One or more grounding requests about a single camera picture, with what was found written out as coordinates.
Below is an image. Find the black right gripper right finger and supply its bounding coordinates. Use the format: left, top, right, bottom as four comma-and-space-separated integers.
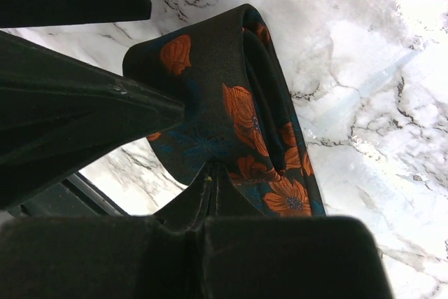
196, 162, 392, 298

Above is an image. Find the dark orange-patterned necktie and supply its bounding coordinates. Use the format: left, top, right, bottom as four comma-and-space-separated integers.
122, 4, 325, 216

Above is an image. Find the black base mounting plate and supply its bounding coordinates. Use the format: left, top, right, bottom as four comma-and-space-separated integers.
7, 172, 127, 217

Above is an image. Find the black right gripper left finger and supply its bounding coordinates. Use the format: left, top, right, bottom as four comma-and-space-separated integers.
1, 164, 213, 298

